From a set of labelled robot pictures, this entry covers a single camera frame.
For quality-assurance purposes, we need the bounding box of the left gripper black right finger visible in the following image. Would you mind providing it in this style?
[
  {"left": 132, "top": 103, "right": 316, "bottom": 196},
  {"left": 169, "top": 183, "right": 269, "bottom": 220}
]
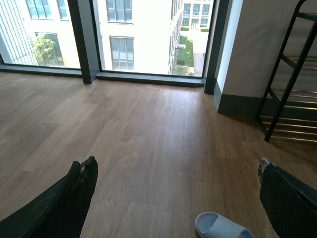
[{"left": 258, "top": 157, "right": 317, "bottom": 238}]

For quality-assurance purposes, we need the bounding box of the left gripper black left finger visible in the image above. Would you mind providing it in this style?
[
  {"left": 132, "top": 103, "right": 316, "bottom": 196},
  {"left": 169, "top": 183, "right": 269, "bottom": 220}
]
[{"left": 0, "top": 156, "right": 98, "bottom": 238}]

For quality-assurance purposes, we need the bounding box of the light blue foam slipper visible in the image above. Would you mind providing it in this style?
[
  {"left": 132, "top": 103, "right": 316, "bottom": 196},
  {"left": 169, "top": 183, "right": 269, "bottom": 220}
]
[{"left": 195, "top": 212, "right": 255, "bottom": 238}]

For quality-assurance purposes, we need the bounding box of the black metal shoe rack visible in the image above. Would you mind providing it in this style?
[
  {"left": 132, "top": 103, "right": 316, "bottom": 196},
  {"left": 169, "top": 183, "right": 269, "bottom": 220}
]
[{"left": 256, "top": 0, "right": 317, "bottom": 144}]

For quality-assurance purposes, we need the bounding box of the dark grey window frame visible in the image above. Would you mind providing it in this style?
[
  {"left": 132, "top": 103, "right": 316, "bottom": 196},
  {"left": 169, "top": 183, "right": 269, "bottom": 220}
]
[{"left": 0, "top": 0, "right": 229, "bottom": 94}]

